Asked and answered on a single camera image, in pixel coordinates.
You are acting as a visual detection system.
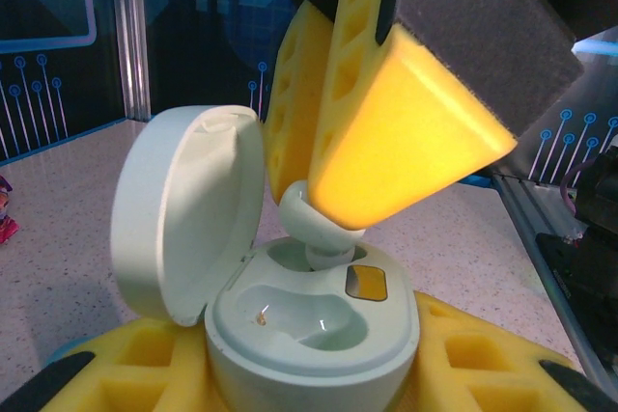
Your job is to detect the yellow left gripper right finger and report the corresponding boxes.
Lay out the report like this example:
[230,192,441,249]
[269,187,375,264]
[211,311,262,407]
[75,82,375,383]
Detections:
[395,290,618,412]

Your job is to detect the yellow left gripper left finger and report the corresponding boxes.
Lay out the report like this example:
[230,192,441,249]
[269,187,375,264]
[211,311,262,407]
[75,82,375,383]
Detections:
[0,317,228,412]

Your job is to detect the mint green earbud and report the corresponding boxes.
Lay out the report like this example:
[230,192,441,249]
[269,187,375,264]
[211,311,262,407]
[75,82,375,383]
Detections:
[278,179,366,273]

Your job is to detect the mint green round charging case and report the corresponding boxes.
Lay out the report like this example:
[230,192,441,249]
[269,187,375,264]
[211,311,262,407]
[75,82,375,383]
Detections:
[109,103,421,412]

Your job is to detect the red berry candy bag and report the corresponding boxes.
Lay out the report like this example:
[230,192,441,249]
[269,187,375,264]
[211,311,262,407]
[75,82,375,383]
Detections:
[0,174,21,246]

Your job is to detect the aluminium table side rail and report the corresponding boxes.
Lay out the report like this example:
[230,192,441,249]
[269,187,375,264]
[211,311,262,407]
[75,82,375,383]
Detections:
[491,174,618,387]

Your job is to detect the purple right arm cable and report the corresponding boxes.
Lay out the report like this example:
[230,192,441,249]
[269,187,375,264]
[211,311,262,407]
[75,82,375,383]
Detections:
[560,159,598,213]

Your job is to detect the aluminium frame post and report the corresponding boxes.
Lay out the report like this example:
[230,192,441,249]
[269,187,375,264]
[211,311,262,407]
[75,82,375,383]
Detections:
[112,0,153,122]

